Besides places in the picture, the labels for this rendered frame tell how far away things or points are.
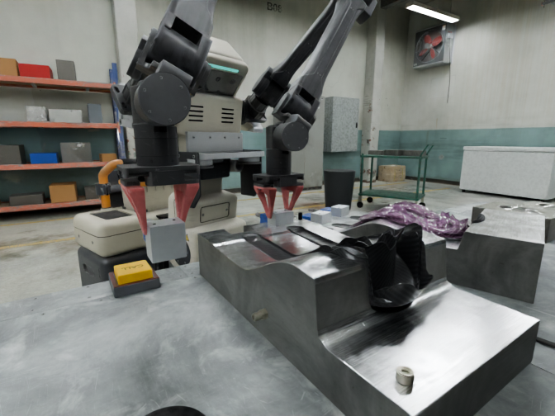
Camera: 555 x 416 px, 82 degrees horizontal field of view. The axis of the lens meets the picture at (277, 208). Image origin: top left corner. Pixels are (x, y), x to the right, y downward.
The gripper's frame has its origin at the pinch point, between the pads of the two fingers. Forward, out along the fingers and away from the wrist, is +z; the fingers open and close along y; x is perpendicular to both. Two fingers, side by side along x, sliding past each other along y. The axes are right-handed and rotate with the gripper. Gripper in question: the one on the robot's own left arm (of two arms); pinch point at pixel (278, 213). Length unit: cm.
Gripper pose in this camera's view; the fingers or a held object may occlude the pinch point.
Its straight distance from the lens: 74.3
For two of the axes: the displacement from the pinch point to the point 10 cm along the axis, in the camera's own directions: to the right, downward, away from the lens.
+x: -5.6, -1.6, 8.2
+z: 0.0, 9.8, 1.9
